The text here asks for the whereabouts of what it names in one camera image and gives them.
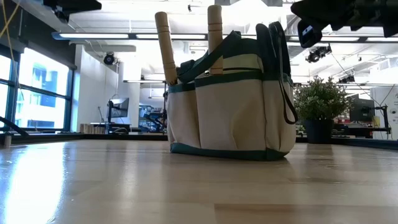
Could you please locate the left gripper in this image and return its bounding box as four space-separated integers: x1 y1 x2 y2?
43 0 103 23

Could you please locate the white cabinet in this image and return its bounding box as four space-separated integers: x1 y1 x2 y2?
369 85 398 141

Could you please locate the round steel trowel wooden handle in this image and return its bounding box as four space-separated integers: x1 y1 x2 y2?
154 11 179 87

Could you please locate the green potted plant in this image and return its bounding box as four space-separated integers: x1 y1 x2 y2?
293 75 354 145

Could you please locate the black aluminium table frame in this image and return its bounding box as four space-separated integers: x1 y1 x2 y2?
0 133 398 151

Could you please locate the black round wall device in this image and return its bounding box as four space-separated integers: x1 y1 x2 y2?
103 52 116 66

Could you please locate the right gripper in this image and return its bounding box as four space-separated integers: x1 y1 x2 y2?
290 0 358 49

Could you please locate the black curved strut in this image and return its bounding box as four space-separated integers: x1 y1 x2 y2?
0 116 30 137

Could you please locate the large glass window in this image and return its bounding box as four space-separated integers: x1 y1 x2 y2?
0 46 75 133

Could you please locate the black ceiling spotlight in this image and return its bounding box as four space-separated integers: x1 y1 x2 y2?
305 44 333 64

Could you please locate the monitor on stand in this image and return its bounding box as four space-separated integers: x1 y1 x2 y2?
106 97 131 134

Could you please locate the black computer monitor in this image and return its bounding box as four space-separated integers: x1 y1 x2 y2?
349 94 376 123

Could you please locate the row of wooden boxes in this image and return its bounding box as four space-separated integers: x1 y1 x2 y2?
79 123 108 135

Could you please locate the cream teal-trimmed gardening bag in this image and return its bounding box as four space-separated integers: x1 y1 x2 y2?
166 21 299 162

